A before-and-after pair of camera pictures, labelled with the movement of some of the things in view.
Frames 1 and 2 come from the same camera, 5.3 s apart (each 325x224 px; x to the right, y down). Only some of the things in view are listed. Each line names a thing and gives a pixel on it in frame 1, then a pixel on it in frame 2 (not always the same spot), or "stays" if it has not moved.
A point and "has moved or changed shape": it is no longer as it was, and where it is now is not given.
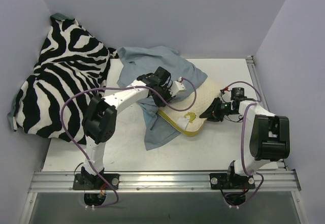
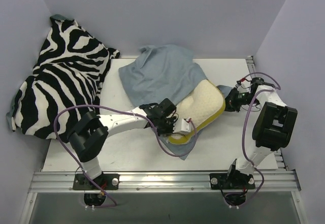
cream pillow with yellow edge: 190,122 has moved or changed shape
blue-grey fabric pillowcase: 167,74 has moved or changed shape
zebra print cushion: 72,65 stays
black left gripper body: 160,98 to 167,128
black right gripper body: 218,109 to 230,100
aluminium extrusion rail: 287,181 stays
